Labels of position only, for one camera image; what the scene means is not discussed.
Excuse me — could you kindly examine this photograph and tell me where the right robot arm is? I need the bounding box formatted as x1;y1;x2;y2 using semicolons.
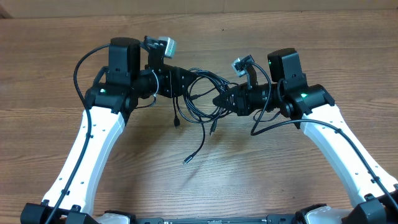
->
213;48;397;223

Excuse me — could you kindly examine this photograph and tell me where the black USB-C cable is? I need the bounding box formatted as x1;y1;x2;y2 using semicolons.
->
182;70;240;166

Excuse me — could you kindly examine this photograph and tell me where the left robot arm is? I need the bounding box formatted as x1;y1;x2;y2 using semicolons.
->
20;36;196;224

